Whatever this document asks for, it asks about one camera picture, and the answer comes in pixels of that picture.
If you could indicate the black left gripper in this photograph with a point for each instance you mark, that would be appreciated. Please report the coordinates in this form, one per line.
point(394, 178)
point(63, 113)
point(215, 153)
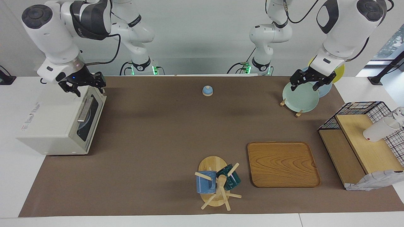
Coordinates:
point(312, 75)

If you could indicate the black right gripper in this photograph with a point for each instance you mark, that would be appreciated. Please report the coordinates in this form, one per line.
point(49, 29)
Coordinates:
point(79, 78)

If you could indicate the cream toaster oven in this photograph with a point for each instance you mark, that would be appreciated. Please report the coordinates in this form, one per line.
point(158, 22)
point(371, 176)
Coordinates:
point(50, 126)

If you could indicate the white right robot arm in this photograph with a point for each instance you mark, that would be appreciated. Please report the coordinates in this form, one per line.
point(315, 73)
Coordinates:
point(50, 34)

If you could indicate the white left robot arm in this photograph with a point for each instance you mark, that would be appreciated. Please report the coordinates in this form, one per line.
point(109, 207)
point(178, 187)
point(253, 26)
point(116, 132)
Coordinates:
point(341, 34)

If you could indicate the pale green plate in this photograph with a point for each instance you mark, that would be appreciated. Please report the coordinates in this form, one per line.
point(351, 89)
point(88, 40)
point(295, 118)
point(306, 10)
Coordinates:
point(300, 99)

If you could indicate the light blue racked plate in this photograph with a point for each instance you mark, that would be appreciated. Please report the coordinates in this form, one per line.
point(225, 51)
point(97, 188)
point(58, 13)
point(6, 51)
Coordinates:
point(326, 90)

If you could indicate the wooden plate rack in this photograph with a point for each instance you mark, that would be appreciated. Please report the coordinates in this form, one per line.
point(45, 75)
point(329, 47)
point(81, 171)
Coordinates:
point(299, 114)

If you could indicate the yellow plate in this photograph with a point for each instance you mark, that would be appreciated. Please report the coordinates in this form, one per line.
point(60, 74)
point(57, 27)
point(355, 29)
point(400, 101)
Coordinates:
point(340, 71)

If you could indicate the black stand base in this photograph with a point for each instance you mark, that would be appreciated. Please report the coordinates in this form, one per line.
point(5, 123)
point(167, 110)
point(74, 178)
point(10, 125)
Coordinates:
point(377, 78)

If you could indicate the black desk device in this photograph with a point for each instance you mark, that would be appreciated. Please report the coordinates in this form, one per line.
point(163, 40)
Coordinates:
point(6, 80)

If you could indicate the brown wooden tray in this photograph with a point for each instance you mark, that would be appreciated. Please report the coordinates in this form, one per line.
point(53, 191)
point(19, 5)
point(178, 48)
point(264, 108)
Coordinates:
point(282, 164)

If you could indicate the white paper cup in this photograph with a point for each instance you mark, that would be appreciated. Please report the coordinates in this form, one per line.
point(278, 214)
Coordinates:
point(378, 130)

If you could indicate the brown table mat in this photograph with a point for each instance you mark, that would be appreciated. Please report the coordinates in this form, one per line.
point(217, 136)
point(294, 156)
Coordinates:
point(157, 142)

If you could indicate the clear glass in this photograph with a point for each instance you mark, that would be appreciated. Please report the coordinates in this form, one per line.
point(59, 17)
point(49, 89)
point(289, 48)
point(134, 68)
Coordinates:
point(399, 115)

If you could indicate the dark green mug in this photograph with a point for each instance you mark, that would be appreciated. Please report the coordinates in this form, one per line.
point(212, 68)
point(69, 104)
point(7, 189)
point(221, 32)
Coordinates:
point(232, 181)

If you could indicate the wooden mug tree stand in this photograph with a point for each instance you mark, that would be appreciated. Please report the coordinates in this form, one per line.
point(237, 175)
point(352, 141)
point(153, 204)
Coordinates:
point(212, 164)

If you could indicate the blue mug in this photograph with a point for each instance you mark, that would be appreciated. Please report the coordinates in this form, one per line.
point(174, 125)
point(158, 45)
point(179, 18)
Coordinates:
point(205, 184)

